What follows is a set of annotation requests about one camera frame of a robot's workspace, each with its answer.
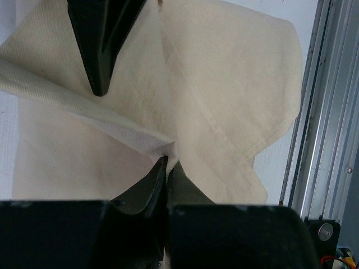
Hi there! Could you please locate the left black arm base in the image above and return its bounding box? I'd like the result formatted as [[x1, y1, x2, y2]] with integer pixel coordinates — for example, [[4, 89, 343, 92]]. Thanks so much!
[[304, 217, 341, 262]]

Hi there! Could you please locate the aluminium rail frame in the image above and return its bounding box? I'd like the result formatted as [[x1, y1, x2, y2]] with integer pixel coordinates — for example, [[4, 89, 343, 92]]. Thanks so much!
[[280, 1, 358, 222]]

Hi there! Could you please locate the beige cloth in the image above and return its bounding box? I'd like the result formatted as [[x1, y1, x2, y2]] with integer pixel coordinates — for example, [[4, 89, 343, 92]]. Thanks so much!
[[1, 1, 302, 204]]

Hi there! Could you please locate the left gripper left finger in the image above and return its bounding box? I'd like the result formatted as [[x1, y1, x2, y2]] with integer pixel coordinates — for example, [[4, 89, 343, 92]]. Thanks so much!
[[113, 156, 168, 261]]

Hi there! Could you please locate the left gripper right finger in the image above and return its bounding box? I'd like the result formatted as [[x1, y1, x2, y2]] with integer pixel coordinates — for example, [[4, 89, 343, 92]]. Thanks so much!
[[167, 163, 216, 268]]

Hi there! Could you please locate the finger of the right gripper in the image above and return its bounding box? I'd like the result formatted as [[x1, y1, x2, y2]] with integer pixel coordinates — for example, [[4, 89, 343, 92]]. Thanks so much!
[[67, 0, 146, 97]]

